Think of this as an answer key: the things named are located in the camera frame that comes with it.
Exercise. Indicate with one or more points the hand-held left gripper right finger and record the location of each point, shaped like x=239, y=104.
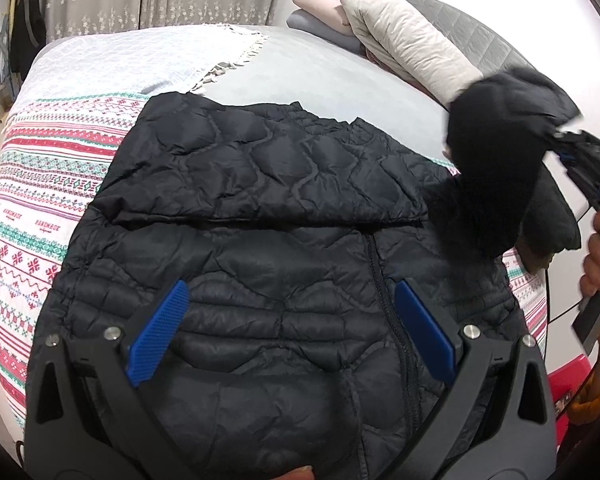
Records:
x=425, y=325

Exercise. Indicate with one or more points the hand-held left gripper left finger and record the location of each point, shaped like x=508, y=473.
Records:
x=160, y=327

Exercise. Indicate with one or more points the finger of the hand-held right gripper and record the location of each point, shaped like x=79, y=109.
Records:
x=570, y=137
x=566, y=156

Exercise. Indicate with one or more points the black quilted jacket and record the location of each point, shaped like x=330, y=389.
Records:
x=280, y=260
x=550, y=220

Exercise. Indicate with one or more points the person's right hand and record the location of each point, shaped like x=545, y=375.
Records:
x=597, y=265

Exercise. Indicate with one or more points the person's left hand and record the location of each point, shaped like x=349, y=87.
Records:
x=297, y=473

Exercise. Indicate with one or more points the black folded quilted jacket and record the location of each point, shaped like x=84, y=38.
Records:
x=550, y=220

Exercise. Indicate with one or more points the grey quilted headboard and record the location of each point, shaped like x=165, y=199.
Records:
x=480, y=35

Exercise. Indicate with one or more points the person's orange clothing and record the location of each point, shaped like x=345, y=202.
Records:
x=587, y=400

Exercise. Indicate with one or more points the patterned knit-print blanket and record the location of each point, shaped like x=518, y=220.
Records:
x=40, y=185

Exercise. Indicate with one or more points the folded beige duvet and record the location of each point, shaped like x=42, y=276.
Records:
x=405, y=45

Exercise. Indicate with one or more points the grey bed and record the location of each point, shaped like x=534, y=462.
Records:
x=330, y=85

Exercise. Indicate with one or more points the white fringed throw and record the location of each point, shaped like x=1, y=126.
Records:
x=130, y=60

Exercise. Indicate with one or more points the grey pillow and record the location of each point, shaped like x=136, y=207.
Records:
x=320, y=30

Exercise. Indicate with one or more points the grey-blue bag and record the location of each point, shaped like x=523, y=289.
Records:
x=2, y=60

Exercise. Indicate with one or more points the hanging black bag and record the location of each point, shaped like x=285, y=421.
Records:
x=27, y=15

